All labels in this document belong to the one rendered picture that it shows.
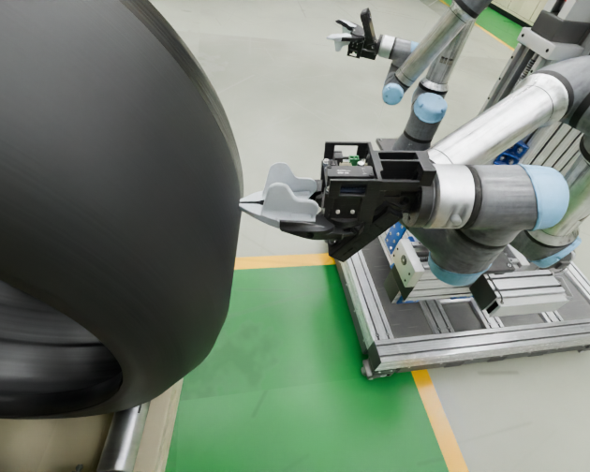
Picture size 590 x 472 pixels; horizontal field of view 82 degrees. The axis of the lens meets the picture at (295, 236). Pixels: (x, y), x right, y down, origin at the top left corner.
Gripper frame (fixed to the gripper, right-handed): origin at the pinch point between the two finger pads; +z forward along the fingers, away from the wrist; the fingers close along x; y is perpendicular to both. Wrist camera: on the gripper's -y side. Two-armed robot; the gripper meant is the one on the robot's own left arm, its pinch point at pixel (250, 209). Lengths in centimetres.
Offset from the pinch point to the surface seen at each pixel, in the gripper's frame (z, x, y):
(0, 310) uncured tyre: 41.5, 1.2, -21.5
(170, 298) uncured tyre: 4.4, 15.9, 5.6
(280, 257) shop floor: -1, -88, -119
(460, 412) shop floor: -79, -11, -128
